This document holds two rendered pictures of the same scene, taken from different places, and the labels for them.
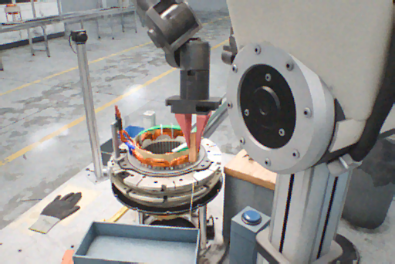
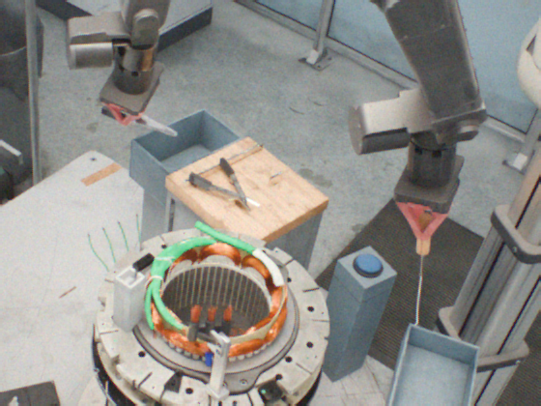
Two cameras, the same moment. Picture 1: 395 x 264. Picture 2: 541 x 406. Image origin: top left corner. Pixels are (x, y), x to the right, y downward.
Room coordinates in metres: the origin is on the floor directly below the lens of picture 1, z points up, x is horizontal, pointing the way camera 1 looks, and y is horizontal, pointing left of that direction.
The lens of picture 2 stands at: (0.73, 0.83, 1.97)
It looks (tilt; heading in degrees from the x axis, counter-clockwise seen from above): 42 degrees down; 274
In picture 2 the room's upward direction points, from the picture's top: 12 degrees clockwise
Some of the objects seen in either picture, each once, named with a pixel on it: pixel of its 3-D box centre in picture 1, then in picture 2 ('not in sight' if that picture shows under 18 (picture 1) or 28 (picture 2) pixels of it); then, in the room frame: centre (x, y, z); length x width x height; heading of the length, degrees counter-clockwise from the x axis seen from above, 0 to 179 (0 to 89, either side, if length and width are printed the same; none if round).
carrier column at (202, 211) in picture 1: (202, 223); not in sight; (0.75, -0.01, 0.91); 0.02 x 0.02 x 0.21
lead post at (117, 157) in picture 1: (116, 143); (221, 365); (0.79, 0.22, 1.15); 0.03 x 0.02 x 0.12; 144
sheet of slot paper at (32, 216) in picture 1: (58, 208); not in sight; (0.97, 0.52, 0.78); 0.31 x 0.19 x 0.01; 158
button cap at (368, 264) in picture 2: (251, 216); (368, 263); (0.62, -0.13, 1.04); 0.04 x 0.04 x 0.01
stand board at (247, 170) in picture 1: (267, 164); (247, 192); (0.84, -0.21, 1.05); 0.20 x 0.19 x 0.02; 147
